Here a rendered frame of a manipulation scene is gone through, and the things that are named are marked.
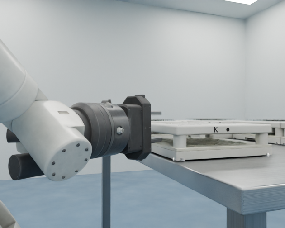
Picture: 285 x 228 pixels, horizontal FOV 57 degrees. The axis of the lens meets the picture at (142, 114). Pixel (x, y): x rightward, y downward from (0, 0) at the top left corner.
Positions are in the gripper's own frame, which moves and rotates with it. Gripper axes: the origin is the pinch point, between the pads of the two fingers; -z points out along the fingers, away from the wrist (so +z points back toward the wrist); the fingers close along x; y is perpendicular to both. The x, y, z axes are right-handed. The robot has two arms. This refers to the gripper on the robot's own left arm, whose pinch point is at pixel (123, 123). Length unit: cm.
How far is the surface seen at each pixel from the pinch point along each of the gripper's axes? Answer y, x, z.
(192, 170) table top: 25.5, 7.3, -8.6
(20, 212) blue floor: -207, 91, 76
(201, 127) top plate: 17.0, 0.5, -14.0
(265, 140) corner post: 14.3, 4.0, -30.9
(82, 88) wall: -368, -48, 21
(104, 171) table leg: -65, 25, 2
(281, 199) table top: 37.1, 9.3, -16.5
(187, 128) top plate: 17.4, 0.7, -10.9
